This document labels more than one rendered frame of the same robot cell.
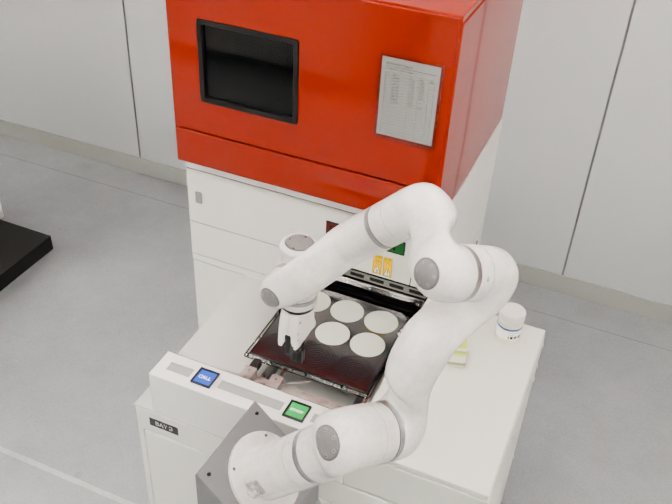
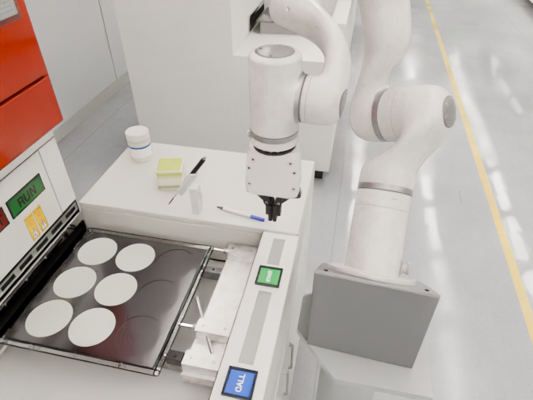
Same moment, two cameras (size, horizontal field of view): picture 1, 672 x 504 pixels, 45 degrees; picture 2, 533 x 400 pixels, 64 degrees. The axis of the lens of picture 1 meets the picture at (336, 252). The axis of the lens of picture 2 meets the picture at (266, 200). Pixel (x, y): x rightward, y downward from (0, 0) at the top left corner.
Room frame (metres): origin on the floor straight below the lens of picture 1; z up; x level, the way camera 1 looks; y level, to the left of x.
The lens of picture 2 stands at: (1.51, 0.72, 1.70)
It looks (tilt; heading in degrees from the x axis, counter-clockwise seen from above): 38 degrees down; 260
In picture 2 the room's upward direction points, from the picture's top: straight up
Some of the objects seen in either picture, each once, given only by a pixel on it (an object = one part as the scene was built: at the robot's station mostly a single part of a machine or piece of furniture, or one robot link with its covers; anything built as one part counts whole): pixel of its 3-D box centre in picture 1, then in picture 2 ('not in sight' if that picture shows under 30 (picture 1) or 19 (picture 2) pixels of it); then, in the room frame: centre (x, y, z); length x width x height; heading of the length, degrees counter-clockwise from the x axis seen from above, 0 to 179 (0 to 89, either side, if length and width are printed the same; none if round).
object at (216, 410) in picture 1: (252, 414); (257, 342); (1.44, 0.19, 0.89); 0.55 x 0.09 x 0.14; 68
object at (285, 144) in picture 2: (298, 296); (273, 134); (1.39, 0.08, 1.33); 0.09 x 0.08 x 0.03; 158
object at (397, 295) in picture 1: (355, 292); (36, 280); (1.95, -0.07, 0.89); 0.44 x 0.02 x 0.10; 68
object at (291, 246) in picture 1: (297, 268); (277, 90); (1.38, 0.08, 1.41); 0.09 x 0.08 x 0.13; 152
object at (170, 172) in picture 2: (453, 348); (171, 174); (1.61, -0.32, 1.00); 0.07 x 0.07 x 0.07; 84
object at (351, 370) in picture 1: (332, 333); (115, 289); (1.75, 0.00, 0.90); 0.34 x 0.34 x 0.01; 68
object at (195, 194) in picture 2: not in sight; (189, 190); (1.56, -0.19, 1.03); 0.06 x 0.04 x 0.13; 158
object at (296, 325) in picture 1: (297, 318); (274, 164); (1.38, 0.08, 1.27); 0.10 x 0.07 x 0.11; 158
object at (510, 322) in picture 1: (510, 323); (139, 144); (1.71, -0.49, 1.01); 0.07 x 0.07 x 0.10
